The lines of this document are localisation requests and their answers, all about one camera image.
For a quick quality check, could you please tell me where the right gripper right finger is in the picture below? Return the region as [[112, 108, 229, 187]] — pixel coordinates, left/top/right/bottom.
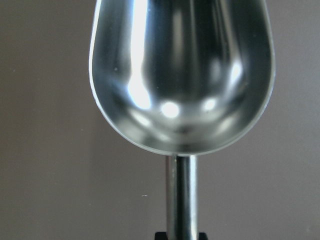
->
[[198, 232, 208, 240]]

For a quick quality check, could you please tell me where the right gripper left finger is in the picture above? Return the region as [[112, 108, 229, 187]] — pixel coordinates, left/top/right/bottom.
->
[[154, 231, 168, 240]]

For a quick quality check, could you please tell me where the stainless steel ice scoop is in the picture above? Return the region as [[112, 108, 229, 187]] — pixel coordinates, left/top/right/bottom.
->
[[88, 0, 276, 240]]

